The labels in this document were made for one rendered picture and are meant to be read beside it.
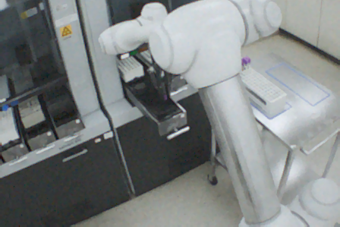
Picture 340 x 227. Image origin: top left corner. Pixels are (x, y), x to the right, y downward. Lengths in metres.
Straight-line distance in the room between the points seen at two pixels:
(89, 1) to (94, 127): 0.59
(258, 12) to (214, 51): 0.15
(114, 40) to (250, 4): 0.58
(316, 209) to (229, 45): 0.51
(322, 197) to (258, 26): 0.49
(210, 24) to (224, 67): 0.09
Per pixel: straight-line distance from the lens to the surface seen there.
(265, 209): 0.78
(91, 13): 1.37
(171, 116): 1.36
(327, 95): 1.53
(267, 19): 0.72
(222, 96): 0.67
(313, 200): 0.90
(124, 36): 1.12
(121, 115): 1.55
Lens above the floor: 1.68
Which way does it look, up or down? 37 degrees down
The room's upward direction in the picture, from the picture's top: 7 degrees counter-clockwise
